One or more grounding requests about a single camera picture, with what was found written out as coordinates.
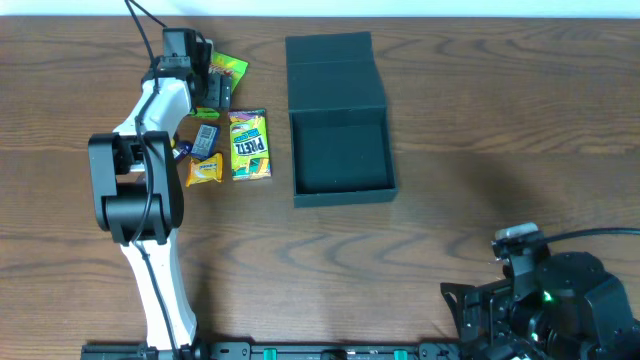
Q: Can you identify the black open gift box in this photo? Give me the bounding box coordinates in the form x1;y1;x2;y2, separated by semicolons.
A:
285;32;398;208

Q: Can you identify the yellow Julie's Le-mond biscuit pack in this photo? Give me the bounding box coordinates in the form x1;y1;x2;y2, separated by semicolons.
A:
186;153;223;187

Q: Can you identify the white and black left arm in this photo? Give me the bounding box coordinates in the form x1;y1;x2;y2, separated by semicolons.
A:
88;29;217;359

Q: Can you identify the green Haribo gummy bag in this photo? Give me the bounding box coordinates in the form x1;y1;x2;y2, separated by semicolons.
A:
189;52;248;119

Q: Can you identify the blue fruit and nut bar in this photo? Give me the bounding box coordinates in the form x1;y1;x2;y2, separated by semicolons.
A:
172;141;193;163

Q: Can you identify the blue gum pack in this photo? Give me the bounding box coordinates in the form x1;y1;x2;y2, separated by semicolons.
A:
190;124;220;161

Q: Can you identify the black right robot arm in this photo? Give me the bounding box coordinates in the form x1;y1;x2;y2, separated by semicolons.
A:
440;223;639;360

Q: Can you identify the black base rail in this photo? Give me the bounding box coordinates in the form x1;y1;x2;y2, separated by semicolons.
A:
80;342;461;360

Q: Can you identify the yellow Pretz snack box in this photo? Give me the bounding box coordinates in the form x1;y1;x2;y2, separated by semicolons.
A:
229;109;272;181

